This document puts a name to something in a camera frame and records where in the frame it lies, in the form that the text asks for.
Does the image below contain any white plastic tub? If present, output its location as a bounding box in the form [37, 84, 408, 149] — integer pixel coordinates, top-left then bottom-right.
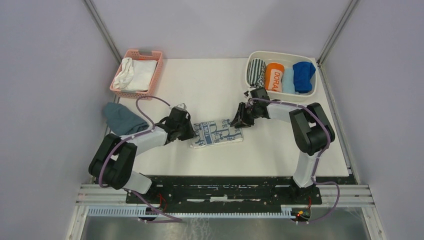
[245, 50, 320, 102]

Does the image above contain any striped rolled towel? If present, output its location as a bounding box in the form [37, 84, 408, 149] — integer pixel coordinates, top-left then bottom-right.
[246, 58, 266, 88]

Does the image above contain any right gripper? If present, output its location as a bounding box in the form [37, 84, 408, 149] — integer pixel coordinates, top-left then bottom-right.
[231, 101, 259, 129]

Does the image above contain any grey-blue towel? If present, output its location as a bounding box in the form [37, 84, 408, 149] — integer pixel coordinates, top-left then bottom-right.
[102, 102, 149, 136]

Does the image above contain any dark blue towel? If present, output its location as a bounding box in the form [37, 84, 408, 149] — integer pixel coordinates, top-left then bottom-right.
[292, 61, 316, 94]

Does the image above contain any orange rolled towel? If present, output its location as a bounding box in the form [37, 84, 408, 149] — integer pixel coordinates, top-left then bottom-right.
[264, 62, 285, 93]

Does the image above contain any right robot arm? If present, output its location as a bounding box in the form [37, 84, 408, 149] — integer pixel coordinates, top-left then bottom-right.
[230, 87, 336, 204]

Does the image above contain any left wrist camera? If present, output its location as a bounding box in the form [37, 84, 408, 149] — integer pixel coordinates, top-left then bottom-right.
[174, 103, 187, 110]

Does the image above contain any light blue towel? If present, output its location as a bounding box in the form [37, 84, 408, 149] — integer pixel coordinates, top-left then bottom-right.
[281, 68, 296, 95]

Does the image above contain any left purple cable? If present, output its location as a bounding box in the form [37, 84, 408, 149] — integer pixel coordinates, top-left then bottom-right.
[97, 95, 185, 223]

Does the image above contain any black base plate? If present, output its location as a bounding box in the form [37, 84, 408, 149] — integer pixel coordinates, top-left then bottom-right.
[141, 175, 323, 214]

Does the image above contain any white crumpled cloth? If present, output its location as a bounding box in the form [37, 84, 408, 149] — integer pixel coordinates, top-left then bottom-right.
[113, 57, 134, 89]

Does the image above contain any white folded towel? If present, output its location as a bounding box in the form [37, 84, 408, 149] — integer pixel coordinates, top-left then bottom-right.
[126, 60, 158, 92]

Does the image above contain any patterned white blue cloth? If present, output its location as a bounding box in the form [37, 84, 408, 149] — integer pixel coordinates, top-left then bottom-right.
[190, 118, 244, 149]

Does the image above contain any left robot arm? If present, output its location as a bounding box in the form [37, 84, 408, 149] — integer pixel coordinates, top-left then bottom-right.
[88, 106, 195, 204]

